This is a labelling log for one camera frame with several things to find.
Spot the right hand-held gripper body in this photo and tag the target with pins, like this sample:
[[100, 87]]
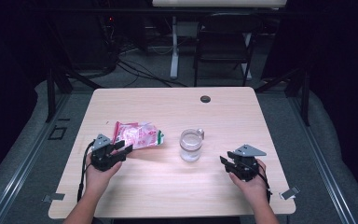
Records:
[[245, 168]]

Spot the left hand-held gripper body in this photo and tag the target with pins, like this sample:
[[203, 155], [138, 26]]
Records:
[[104, 158]]

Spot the pink plastic bag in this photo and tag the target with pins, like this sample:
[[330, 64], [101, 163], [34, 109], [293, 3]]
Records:
[[136, 135]]

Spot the clear glass jar with lid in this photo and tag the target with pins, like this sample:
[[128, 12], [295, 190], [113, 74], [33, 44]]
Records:
[[190, 146]]

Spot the person's right hand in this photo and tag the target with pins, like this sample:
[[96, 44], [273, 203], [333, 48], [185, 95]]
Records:
[[256, 188]]

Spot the person's left hand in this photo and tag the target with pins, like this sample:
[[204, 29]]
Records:
[[96, 182]]

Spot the grey tape strip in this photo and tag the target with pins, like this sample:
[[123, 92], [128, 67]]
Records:
[[289, 193], [55, 197]]

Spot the black metal stand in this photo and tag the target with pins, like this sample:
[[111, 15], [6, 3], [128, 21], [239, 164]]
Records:
[[51, 93], [305, 96]]

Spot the white desk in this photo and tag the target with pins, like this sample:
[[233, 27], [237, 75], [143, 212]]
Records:
[[174, 56]]

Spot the dark equipment with red light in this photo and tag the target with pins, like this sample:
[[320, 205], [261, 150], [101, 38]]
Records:
[[87, 43]]

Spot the black folding chair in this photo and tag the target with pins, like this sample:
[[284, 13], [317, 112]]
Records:
[[227, 28]]

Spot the grey box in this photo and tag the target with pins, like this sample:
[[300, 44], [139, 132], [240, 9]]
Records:
[[187, 29]]

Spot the aluminium floor rail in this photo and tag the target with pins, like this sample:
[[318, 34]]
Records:
[[323, 168], [21, 174]]

